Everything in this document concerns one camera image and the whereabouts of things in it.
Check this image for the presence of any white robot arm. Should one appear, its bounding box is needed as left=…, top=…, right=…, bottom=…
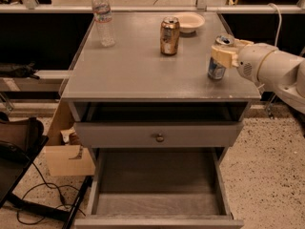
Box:
left=211, top=39, right=305, bottom=114

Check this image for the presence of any black floor cable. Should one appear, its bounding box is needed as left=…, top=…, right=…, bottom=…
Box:
left=15, top=161, right=88, bottom=226

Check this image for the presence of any black chair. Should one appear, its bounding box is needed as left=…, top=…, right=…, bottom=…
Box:
left=0, top=112, right=92, bottom=229

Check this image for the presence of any white hanging cable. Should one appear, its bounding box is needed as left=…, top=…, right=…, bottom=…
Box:
left=266, top=3, right=284, bottom=48

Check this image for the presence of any round brass drawer knob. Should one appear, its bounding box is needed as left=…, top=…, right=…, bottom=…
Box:
left=155, top=134, right=164, bottom=142

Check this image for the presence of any gold soda can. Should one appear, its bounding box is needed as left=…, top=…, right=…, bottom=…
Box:
left=160, top=16, right=180, bottom=55

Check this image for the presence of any clear plastic water bottle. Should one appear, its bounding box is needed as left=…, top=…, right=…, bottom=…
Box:
left=91, top=0, right=115, bottom=47

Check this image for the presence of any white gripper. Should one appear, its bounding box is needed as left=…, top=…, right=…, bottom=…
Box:
left=211, top=38, right=277, bottom=83

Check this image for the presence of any white paper bowl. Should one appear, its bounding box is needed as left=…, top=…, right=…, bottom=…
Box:
left=174, top=12, right=205, bottom=33

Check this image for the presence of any open grey middle drawer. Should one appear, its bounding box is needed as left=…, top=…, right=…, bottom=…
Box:
left=74, top=148, right=244, bottom=229

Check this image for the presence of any black object on rail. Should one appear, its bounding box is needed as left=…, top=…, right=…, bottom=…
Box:
left=0, top=63, right=39, bottom=79

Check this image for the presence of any grey top drawer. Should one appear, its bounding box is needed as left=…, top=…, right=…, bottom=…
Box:
left=74, top=122, right=243, bottom=148

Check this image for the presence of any grey drawer cabinet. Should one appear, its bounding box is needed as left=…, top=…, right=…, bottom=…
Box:
left=61, top=10, right=262, bottom=155

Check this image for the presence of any silver blue redbull can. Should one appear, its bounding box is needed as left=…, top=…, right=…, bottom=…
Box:
left=208, top=33, right=234, bottom=80

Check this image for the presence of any cardboard box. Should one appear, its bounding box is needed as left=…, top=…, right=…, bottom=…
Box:
left=45, top=101, right=95, bottom=177

